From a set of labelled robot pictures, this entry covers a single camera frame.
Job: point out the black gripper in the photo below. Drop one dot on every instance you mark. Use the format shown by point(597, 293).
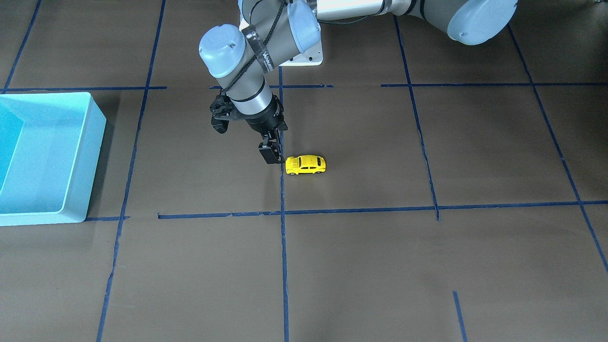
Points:
point(266, 121)

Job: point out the yellow beetle toy car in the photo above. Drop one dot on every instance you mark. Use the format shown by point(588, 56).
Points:
point(305, 164)

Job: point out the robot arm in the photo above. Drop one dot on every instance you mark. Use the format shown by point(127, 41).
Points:
point(227, 56)

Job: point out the light blue plastic bin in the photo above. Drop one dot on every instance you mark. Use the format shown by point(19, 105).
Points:
point(50, 145)

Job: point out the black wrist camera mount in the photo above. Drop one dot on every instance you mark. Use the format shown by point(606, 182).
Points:
point(221, 110)

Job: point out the white camera stand base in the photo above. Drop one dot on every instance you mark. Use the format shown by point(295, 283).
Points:
point(304, 57)

